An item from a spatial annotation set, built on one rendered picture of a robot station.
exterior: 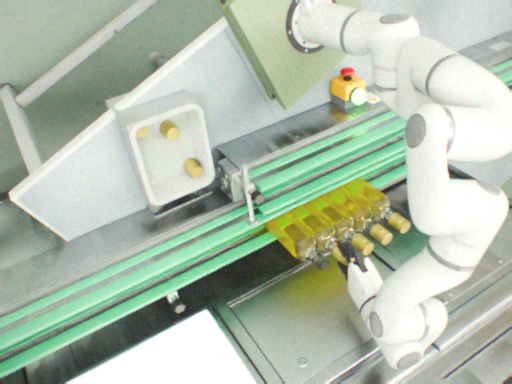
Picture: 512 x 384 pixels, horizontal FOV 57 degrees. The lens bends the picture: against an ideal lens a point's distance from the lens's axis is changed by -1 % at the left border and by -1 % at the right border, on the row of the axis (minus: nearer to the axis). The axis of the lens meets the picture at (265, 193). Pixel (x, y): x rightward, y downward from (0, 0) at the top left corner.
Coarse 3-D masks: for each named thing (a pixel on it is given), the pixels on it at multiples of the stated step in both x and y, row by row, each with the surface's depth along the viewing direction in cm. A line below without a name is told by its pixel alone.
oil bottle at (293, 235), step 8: (280, 216) 120; (288, 216) 120; (264, 224) 125; (272, 224) 120; (280, 224) 118; (288, 224) 117; (296, 224) 117; (272, 232) 122; (280, 232) 117; (288, 232) 115; (296, 232) 115; (304, 232) 115; (280, 240) 119; (288, 240) 115; (296, 240) 113; (304, 240) 113; (312, 240) 113; (288, 248) 117; (296, 248) 112; (304, 248) 112; (296, 256) 114; (304, 256) 113
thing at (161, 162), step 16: (176, 112) 104; (192, 112) 110; (192, 128) 114; (144, 144) 112; (160, 144) 114; (176, 144) 117; (192, 144) 119; (208, 144) 113; (144, 160) 114; (160, 160) 116; (176, 160) 119; (208, 160) 115; (144, 176) 108; (160, 176) 119; (176, 176) 120; (208, 176) 119; (160, 192) 116; (176, 192) 116
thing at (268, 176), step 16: (352, 128) 129; (368, 128) 129; (384, 128) 128; (400, 128) 128; (320, 144) 125; (336, 144) 124; (352, 144) 123; (288, 160) 120; (304, 160) 120; (320, 160) 119; (256, 176) 117; (272, 176) 115; (288, 176) 115
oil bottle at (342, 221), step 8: (312, 200) 124; (320, 200) 124; (328, 200) 124; (320, 208) 122; (328, 208) 121; (336, 208) 121; (328, 216) 119; (336, 216) 119; (344, 216) 118; (336, 224) 117; (344, 224) 116; (352, 224) 117; (336, 232) 117; (344, 232) 116
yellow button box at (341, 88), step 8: (336, 80) 133; (344, 80) 133; (352, 80) 132; (360, 80) 132; (336, 88) 134; (344, 88) 130; (352, 88) 131; (336, 96) 135; (344, 96) 132; (344, 104) 133; (352, 104) 134
